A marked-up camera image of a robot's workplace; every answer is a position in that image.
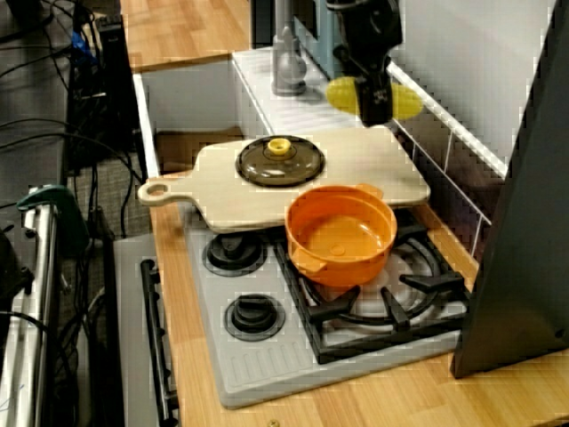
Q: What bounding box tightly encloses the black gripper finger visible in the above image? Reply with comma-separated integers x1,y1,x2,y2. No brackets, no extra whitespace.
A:
357,74,395,126

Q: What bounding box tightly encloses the black oven door handle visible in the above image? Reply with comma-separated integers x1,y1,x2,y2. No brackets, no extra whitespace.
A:
140,257,179,423

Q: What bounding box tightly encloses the white toy sink basin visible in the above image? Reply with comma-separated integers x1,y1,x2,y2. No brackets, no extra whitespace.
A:
132,46,370,179

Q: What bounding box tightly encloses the yellow toy corn cob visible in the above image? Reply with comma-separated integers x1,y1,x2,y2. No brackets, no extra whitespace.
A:
325,75,424,122

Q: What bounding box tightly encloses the black stove knob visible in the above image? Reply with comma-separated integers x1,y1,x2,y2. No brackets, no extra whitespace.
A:
203,230,268,278
223,292,288,342

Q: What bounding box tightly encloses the beige cutting board with handle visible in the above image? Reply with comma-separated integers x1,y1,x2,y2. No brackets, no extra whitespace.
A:
136,123,433,235

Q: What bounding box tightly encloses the teal box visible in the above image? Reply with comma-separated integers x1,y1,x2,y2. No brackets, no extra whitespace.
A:
293,0,352,79

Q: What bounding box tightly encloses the grey toy faucet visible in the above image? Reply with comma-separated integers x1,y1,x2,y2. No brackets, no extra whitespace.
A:
270,0,309,97

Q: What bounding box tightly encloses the smoked lid with yellow knob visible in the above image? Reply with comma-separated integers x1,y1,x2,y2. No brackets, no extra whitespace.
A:
234,135,326,188

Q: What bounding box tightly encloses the black burner grate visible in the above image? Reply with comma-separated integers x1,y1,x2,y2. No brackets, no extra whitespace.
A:
274,217,472,365

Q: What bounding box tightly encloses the aluminium frame rail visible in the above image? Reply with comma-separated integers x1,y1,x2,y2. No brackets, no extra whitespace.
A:
0,199,61,427

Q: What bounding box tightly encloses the grey stove top plate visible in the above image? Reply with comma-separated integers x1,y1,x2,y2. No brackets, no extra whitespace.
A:
184,217,472,409

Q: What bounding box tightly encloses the blue cable connector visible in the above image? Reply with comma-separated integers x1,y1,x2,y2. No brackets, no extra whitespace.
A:
71,28,97,66

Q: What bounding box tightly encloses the black side panel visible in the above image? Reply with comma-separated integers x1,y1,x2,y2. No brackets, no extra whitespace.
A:
451,0,569,379

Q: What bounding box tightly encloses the black mount bracket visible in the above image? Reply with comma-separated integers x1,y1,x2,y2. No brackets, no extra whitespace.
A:
0,224,35,308

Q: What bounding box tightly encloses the black cable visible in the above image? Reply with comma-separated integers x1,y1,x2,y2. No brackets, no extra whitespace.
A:
0,116,72,130
0,131,134,239
0,309,50,339

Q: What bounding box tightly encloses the orange toy pot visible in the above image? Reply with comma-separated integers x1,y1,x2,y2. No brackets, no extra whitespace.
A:
284,182,398,288

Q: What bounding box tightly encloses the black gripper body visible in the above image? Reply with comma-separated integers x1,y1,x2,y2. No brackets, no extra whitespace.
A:
333,0,404,79

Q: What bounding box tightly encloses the green clamp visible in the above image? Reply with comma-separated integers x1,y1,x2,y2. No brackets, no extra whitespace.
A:
16,182,90,250

